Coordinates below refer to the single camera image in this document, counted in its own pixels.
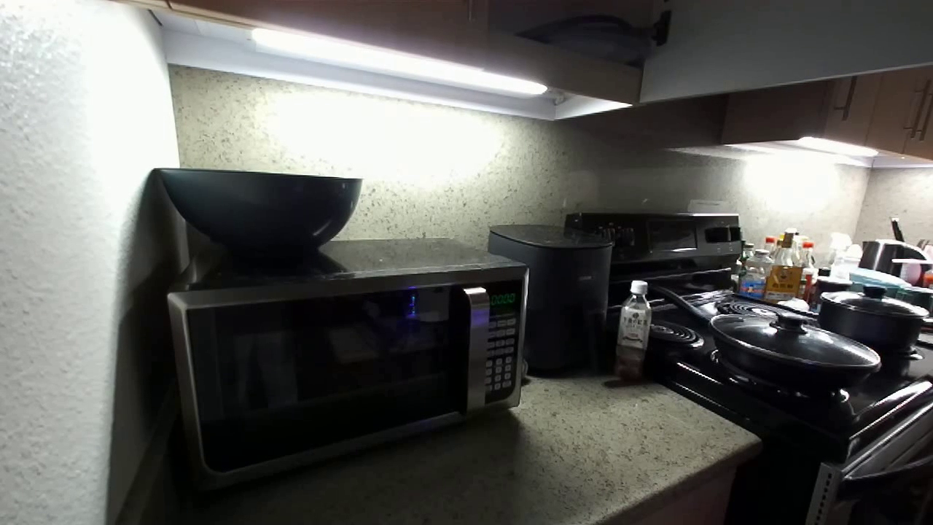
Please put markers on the glass lid with blue rim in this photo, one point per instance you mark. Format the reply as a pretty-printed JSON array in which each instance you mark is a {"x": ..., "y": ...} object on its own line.
[{"x": 592, "y": 40}]

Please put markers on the under cabinet light strip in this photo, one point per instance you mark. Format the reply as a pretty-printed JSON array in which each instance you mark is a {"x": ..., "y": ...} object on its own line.
[
  {"x": 387, "y": 60},
  {"x": 825, "y": 148}
]

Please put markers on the glass pan lid with knob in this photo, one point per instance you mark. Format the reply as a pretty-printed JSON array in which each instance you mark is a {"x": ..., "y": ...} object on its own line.
[{"x": 796, "y": 345}]

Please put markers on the wooden cabinet beside hood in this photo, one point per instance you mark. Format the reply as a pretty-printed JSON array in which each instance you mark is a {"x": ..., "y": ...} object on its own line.
[{"x": 825, "y": 111}]

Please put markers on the open cabinet door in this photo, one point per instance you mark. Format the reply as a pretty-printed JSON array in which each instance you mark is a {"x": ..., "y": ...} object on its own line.
[{"x": 796, "y": 40}]

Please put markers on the black pot with lid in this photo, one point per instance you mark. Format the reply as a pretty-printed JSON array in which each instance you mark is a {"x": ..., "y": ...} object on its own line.
[{"x": 874, "y": 326}]

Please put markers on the stainless steel microwave oven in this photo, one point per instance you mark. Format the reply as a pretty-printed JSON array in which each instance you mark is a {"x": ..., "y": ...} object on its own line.
[{"x": 331, "y": 368}]

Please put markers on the clear plastic water bottle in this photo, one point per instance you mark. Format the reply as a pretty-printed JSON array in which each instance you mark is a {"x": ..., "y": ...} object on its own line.
[{"x": 632, "y": 332}]

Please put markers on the black kitchen stove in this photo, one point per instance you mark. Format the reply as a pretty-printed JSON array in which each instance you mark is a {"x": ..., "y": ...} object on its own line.
[{"x": 672, "y": 244}]

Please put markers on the black frying pan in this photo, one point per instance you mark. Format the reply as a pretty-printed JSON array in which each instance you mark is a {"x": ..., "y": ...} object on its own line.
[{"x": 679, "y": 305}]

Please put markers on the dark blue bowl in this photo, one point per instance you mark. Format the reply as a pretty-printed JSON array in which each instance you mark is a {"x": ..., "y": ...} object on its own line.
[{"x": 256, "y": 208}]

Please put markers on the clear bottle with blue label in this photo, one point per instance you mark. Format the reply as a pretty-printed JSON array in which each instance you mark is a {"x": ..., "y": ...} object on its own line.
[{"x": 752, "y": 279}]

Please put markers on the amber oil bottle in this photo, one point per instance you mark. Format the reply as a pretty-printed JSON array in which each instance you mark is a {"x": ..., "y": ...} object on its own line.
[{"x": 783, "y": 273}]

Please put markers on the red capped sauce bottle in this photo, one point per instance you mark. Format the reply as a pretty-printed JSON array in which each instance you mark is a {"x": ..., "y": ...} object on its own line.
[{"x": 809, "y": 279}]

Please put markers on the small white countertop appliance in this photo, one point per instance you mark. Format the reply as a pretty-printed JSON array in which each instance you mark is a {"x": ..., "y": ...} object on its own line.
[{"x": 889, "y": 256}]

